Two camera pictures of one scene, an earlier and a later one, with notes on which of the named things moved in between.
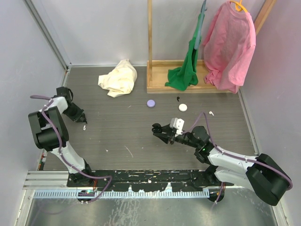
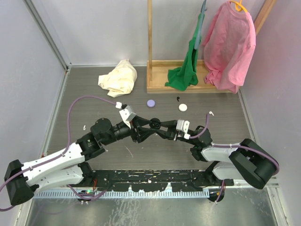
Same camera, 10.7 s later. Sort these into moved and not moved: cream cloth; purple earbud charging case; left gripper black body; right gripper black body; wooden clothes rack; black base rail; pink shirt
Moved: left gripper black body
Not moved: cream cloth; pink shirt; wooden clothes rack; right gripper black body; purple earbud charging case; black base rail
